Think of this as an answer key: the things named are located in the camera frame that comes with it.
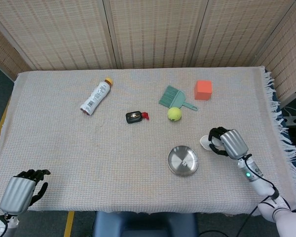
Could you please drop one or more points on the woven bamboo screen panel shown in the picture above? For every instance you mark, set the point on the woven bamboo screen panel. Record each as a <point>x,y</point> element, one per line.
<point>288,56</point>
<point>5,51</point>
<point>59,32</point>
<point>155,32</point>
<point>239,32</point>

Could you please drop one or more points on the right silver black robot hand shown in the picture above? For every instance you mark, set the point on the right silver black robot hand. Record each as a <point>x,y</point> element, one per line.
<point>234,143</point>

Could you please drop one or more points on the small white die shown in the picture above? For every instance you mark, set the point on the small white die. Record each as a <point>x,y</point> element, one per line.
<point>185,163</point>

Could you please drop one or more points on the black red small gadget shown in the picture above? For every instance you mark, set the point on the black red small gadget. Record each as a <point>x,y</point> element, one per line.
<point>133,117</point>

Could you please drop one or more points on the yellow tennis ball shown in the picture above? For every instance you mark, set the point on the yellow tennis ball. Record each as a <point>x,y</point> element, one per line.
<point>174,114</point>

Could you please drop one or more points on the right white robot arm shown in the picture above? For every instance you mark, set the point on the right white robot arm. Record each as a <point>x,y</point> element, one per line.
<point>256,177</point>

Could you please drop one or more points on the beige waffle weave tablecloth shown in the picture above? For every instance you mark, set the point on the beige waffle weave tablecloth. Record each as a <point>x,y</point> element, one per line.
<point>88,160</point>

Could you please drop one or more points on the white metal stand foot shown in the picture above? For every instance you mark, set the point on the white metal stand foot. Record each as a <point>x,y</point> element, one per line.
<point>293,120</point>

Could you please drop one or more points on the green plastic hand brush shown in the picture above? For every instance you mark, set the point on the green plastic hand brush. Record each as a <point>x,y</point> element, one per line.
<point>171,96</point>

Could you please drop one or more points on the orange foam cube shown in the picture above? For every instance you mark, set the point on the orange foam cube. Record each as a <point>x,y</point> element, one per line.
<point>203,90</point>

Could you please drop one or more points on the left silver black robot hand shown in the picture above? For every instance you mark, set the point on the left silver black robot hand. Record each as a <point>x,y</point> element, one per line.
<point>17,193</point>

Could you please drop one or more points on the round stainless steel plate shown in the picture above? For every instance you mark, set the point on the round stainless steel plate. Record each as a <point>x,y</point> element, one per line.
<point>180,154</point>

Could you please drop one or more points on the white labelled bottle yellow cap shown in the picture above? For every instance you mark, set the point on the white labelled bottle yellow cap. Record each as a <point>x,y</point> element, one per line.
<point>97,96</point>

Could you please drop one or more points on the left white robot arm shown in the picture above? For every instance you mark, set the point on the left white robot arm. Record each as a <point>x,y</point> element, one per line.
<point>0,228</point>

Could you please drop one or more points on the white paper cup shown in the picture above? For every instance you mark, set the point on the white paper cup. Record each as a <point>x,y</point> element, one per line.
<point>204,142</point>

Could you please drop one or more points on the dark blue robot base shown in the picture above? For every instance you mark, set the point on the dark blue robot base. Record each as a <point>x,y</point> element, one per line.
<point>138,222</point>

